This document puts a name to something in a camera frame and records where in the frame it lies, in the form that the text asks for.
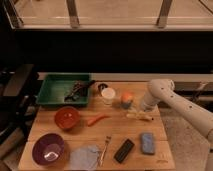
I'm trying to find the yellow banana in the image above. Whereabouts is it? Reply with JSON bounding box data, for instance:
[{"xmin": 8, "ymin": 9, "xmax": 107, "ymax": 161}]
[{"xmin": 126, "ymin": 111, "xmax": 154, "ymax": 121}]

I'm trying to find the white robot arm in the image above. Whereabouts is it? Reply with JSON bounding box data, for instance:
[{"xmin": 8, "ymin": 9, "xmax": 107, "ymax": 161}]
[{"xmin": 140, "ymin": 79, "xmax": 213, "ymax": 171}]

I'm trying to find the red bowl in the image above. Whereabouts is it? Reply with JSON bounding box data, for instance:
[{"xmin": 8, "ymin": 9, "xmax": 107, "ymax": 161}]
[{"xmin": 54, "ymin": 106, "xmax": 80, "ymax": 130}]

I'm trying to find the purple bowl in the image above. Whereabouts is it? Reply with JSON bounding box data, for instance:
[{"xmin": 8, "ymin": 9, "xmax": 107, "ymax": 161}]
[{"xmin": 32, "ymin": 133, "xmax": 65, "ymax": 166}]

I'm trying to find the orange ball on cup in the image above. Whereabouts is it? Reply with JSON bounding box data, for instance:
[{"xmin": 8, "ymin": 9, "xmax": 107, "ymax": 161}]
[{"xmin": 121, "ymin": 92, "xmax": 133, "ymax": 109}]

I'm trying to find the blue sponge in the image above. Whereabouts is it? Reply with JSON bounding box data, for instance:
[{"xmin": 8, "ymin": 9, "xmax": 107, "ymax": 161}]
[{"xmin": 141, "ymin": 133, "xmax": 155, "ymax": 155}]

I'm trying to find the white cup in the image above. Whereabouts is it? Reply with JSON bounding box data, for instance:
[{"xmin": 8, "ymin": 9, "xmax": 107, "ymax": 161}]
[{"xmin": 101, "ymin": 88, "xmax": 116, "ymax": 105}]

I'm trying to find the black rectangular case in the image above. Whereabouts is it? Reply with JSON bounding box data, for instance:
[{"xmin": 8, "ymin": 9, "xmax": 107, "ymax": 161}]
[{"xmin": 114, "ymin": 139, "xmax": 134, "ymax": 163}]

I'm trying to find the dark brush in tray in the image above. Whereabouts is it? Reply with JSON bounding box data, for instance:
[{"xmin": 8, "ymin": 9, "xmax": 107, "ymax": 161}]
[{"xmin": 64, "ymin": 80, "xmax": 95, "ymax": 101}]

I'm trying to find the blue grey cloth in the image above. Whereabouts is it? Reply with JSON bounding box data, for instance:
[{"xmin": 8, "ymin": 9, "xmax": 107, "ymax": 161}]
[{"xmin": 70, "ymin": 145, "xmax": 100, "ymax": 171}]

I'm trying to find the green plastic tray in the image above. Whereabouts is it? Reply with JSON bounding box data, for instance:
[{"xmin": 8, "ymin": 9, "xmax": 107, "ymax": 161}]
[{"xmin": 36, "ymin": 73, "xmax": 91, "ymax": 107}]

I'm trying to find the black chair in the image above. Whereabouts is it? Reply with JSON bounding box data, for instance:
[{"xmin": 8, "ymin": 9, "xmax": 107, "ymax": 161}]
[{"xmin": 0, "ymin": 64, "xmax": 39, "ymax": 145}]

